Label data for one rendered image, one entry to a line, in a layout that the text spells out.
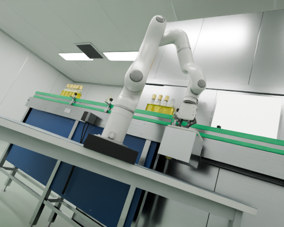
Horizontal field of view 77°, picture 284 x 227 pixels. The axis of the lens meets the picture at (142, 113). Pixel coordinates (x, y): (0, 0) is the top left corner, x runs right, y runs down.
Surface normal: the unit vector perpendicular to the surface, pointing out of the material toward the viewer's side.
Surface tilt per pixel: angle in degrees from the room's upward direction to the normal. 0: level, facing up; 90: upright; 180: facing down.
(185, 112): 93
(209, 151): 90
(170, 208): 90
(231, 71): 90
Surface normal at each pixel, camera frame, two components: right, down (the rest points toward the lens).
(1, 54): 0.84, 0.16
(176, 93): -0.43, -0.38
